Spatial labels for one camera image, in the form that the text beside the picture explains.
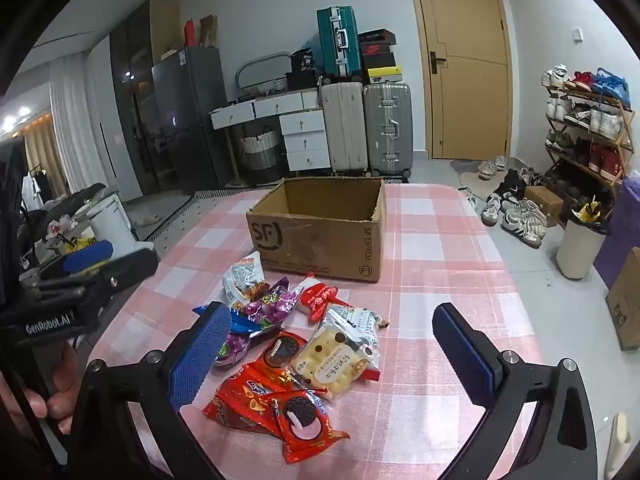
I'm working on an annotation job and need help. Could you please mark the wooden shoe rack with shoes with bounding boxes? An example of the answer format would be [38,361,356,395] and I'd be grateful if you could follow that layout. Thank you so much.
[541,64,635,183]

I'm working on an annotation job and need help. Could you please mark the brown paper bag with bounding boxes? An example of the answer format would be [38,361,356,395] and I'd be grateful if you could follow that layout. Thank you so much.
[199,14,219,47]

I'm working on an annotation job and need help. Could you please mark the flat black box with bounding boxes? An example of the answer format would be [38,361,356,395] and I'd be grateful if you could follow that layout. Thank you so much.
[286,71,321,92]

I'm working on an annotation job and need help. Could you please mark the red white snack packet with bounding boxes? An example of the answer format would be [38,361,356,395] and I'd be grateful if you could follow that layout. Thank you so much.
[299,272,353,323]

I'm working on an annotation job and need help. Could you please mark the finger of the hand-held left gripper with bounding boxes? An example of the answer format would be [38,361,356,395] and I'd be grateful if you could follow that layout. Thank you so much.
[20,240,115,288]
[39,248,160,308]

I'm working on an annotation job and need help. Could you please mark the purple candy bag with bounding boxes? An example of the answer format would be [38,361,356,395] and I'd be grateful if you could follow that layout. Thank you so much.
[235,276,303,333]

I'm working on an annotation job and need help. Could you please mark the pile of sneakers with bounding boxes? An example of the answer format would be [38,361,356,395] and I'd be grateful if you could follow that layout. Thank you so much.
[459,155,550,248]

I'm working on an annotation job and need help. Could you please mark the wooden door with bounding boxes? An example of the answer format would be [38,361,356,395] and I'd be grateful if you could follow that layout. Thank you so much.
[406,0,513,161]

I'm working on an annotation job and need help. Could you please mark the silver suitcase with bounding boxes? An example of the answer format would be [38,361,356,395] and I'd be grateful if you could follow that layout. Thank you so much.
[363,82,414,181]

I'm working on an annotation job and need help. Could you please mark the black shoe box red logo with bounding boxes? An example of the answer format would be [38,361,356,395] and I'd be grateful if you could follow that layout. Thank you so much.
[361,43,399,68]

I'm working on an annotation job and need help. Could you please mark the pink checkered tablecloth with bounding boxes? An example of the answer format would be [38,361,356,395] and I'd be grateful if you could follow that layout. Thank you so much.
[75,182,551,480]

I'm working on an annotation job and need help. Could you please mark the red chip packet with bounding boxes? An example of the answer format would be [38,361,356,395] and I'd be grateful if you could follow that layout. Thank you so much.
[202,365,311,433]

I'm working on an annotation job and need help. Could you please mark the oval mirror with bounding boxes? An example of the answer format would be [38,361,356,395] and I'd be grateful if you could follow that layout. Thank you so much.
[234,52,293,96]

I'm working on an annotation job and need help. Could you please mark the blue cookie packet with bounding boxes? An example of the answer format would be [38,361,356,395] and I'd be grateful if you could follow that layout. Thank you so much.
[192,305,266,338]

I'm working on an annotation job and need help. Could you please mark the grey refrigerator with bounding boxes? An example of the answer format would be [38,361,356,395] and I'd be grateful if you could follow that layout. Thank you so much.
[151,46,233,193]

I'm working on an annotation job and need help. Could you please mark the black yellow shoe box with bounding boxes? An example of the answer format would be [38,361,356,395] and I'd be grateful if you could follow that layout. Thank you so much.
[367,65,404,86]

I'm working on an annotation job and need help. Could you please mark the dark wardrobe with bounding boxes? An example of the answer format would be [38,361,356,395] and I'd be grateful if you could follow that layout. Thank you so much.
[109,0,181,196]

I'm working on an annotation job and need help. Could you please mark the brown cardboard box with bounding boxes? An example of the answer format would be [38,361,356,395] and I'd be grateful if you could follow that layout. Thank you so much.
[246,176,387,282]

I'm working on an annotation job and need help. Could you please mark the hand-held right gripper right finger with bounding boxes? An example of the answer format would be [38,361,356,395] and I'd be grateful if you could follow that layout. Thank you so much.
[432,302,598,480]

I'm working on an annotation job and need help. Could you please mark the grey door mat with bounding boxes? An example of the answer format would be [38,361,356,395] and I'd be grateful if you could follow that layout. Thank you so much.
[450,159,501,201]

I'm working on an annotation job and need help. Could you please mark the white orange snack bag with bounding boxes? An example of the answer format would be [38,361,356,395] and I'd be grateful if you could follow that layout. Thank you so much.
[221,251,266,317]

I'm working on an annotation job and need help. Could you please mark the small black box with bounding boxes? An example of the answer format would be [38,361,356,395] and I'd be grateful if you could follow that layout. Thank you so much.
[290,49,316,73]

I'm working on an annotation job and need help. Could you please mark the cream trash bin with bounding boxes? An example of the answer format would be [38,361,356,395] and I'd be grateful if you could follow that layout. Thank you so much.
[556,205,612,281]

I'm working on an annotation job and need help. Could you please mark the small cardboard box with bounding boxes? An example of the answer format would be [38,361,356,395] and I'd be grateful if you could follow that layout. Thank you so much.
[524,186,565,227]

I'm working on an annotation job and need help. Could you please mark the red cookie packet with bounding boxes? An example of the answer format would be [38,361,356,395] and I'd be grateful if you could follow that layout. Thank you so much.
[267,390,351,465]
[245,331,308,386]

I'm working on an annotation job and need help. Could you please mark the purple plastic bag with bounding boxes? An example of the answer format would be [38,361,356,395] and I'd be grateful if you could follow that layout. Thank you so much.
[595,167,640,291]

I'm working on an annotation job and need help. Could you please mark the printed cardboard box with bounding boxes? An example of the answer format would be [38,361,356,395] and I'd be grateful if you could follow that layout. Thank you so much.
[605,246,640,352]

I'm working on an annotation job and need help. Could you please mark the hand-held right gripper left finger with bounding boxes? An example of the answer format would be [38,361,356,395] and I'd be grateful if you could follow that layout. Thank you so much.
[67,301,233,480]

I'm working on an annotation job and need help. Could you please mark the teal suitcase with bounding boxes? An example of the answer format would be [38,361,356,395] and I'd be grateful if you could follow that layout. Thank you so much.
[316,6,362,81]

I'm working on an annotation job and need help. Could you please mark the white wardrobe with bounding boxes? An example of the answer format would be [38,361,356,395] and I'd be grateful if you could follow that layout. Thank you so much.
[85,35,143,201]

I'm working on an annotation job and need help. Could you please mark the person's left hand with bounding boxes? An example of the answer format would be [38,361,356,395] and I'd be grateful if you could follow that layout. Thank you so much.
[0,342,80,443]

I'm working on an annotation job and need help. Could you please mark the white drawer desk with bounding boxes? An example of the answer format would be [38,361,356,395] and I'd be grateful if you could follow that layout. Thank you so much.
[209,89,332,173]

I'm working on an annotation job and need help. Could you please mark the beige suitcase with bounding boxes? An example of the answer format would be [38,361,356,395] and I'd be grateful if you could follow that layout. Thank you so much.
[320,81,365,173]

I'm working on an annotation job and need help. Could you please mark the cream biscuit packet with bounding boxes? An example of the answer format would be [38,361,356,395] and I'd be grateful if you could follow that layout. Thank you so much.
[290,325,382,401]

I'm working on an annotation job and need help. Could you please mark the woven laundry basket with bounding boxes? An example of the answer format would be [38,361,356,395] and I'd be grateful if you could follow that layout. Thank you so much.
[235,127,282,183]

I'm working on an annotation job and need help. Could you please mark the purple round candy packet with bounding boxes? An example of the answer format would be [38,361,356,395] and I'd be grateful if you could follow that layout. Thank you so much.
[212,332,253,373]

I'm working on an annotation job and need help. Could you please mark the beige curtain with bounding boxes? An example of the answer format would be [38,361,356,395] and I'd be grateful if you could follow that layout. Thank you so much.
[22,120,68,196]

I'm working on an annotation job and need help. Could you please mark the white pedal bin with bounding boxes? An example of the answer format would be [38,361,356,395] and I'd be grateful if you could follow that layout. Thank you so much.
[89,195,141,253]

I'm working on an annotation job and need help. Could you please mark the white curtain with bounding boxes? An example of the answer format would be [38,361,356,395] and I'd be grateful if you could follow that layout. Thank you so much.
[50,55,108,196]

